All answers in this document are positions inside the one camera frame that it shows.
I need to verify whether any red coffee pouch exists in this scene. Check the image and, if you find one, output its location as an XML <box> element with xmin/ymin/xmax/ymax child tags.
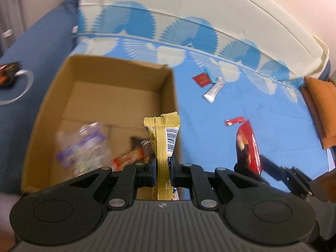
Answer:
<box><xmin>235</xmin><ymin>119</ymin><xmax>263</xmax><ymax>175</ymax></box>

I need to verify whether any blue stick packet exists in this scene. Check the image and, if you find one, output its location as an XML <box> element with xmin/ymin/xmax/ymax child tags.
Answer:
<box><xmin>204</xmin><ymin>68</ymin><xmax>221</xmax><ymax>83</ymax></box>

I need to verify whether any black smartphone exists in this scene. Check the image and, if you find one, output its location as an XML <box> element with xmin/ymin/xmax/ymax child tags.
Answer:
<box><xmin>0</xmin><ymin>61</ymin><xmax>21</xmax><ymax>88</ymax></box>

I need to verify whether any small red square packet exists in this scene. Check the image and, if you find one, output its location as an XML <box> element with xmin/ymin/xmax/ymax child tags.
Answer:
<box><xmin>192</xmin><ymin>72</ymin><xmax>212</xmax><ymax>87</ymax></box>

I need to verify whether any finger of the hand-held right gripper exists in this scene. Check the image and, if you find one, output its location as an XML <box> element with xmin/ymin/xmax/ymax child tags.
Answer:
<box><xmin>234</xmin><ymin>163</ymin><xmax>269</xmax><ymax>186</ymax></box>
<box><xmin>259</xmin><ymin>155</ymin><xmax>286</xmax><ymax>175</ymax></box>

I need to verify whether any white charging cable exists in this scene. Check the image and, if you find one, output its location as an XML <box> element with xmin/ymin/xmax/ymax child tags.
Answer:
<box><xmin>0</xmin><ymin>70</ymin><xmax>34</xmax><ymax>105</ymax></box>

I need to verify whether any grey curtain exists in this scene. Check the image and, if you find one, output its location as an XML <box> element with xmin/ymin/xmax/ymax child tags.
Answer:
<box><xmin>0</xmin><ymin>0</ymin><xmax>28</xmax><ymax>55</ymax></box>

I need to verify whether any cardboard box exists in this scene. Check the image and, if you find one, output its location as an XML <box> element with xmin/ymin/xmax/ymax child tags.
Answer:
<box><xmin>20</xmin><ymin>54</ymin><xmax>184</xmax><ymax>201</ymax></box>

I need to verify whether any red stick packet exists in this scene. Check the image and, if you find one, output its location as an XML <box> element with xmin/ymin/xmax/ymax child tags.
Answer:
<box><xmin>224</xmin><ymin>116</ymin><xmax>244</xmax><ymax>126</ymax></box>

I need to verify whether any purple snack packet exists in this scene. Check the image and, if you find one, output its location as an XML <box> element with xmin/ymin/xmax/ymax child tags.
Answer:
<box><xmin>56</xmin><ymin>129</ymin><xmax>107</xmax><ymax>163</ymax></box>

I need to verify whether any orange-red snack packet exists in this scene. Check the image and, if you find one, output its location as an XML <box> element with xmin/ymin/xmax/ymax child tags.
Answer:
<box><xmin>113</xmin><ymin>147</ymin><xmax>151</xmax><ymax>170</ymax></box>

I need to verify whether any blue upholstered bed frame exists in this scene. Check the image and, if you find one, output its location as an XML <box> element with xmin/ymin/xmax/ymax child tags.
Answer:
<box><xmin>0</xmin><ymin>0</ymin><xmax>82</xmax><ymax>196</ymax></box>

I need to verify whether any orange pillow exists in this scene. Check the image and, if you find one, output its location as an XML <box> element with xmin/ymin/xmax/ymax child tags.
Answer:
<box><xmin>304</xmin><ymin>76</ymin><xmax>336</xmax><ymax>139</ymax></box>
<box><xmin>301</xmin><ymin>85</ymin><xmax>336</xmax><ymax>150</ymax></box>

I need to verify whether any silver stick packet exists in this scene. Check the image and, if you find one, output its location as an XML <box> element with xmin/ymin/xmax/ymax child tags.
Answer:
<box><xmin>202</xmin><ymin>79</ymin><xmax>226</xmax><ymax>103</ymax></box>

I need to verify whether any clear candy bag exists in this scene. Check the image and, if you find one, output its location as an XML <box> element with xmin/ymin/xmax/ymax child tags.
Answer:
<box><xmin>55</xmin><ymin>122</ymin><xmax>112</xmax><ymax>176</ymax></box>

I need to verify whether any yellow snack bar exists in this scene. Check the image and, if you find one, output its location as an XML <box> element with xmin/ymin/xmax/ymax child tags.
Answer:
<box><xmin>143</xmin><ymin>112</ymin><xmax>181</xmax><ymax>201</ymax></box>

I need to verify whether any blue patterned bedsheet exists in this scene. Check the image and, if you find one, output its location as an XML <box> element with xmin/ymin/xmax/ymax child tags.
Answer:
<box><xmin>71</xmin><ymin>0</ymin><xmax>336</xmax><ymax>197</ymax></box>

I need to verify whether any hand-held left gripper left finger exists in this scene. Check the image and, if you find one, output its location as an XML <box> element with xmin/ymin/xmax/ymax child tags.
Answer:
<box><xmin>49</xmin><ymin>154</ymin><xmax>158</xmax><ymax>211</ymax></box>

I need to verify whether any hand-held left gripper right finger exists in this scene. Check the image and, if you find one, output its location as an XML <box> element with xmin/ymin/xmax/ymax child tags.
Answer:
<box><xmin>168</xmin><ymin>155</ymin><xmax>271</xmax><ymax>211</ymax></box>

